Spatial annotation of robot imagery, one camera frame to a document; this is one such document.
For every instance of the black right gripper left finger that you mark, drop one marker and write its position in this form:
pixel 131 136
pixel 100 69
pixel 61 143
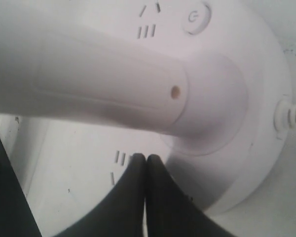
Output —
pixel 120 213

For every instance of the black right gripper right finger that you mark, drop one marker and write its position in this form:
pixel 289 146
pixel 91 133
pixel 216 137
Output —
pixel 170 213

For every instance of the white desk lamp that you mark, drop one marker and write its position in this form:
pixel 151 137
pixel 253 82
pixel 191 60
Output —
pixel 203 84

